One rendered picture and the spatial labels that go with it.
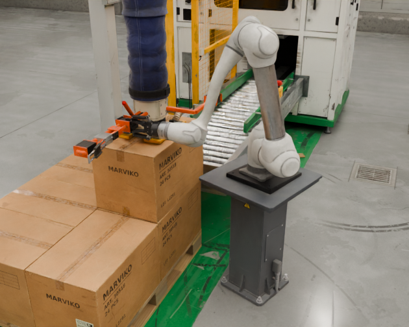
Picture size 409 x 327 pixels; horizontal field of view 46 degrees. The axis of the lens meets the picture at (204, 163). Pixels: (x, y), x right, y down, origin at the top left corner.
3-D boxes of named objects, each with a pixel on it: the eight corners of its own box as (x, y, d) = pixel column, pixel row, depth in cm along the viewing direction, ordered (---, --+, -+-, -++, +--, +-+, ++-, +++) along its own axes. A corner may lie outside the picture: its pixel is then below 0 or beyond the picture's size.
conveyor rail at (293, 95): (297, 95, 514) (299, 77, 506) (302, 95, 513) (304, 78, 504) (220, 192, 322) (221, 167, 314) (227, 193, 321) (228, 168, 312)
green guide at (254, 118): (291, 80, 511) (291, 72, 507) (300, 81, 507) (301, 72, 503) (243, 132, 378) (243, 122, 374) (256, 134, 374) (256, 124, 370)
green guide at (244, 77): (243, 74, 529) (243, 67, 525) (252, 76, 526) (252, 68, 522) (181, 123, 396) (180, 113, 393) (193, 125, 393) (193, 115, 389)
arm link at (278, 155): (287, 161, 258) (308, 177, 239) (260, 172, 255) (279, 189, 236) (263, 17, 224) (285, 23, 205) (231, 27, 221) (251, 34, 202)
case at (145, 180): (150, 166, 327) (147, 110, 309) (203, 177, 312) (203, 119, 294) (96, 207, 278) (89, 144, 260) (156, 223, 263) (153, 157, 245)
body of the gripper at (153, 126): (156, 124, 238) (140, 121, 241) (157, 140, 242) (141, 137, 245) (163, 119, 244) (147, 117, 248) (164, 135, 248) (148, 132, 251)
